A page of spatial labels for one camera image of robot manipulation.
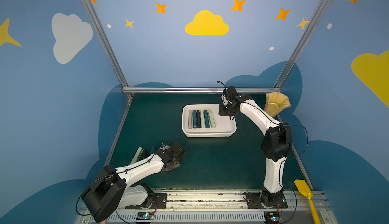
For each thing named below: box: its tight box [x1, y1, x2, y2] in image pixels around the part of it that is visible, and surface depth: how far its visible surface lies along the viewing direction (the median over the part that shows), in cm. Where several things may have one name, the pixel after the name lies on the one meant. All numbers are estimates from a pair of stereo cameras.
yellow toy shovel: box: [293, 179, 322, 224], surface depth 78 cm
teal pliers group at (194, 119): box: [192, 109, 198, 129], surface depth 106 cm
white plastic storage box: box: [181, 103, 238, 138], surface depth 104 cm
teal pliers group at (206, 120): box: [203, 109, 210, 129], surface depth 107 cm
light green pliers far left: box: [129, 146, 144, 165], surface depth 90 cm
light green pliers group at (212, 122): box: [207, 109, 216, 128], surface depth 106 cm
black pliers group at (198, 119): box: [196, 109, 202, 129], surface depth 106 cm
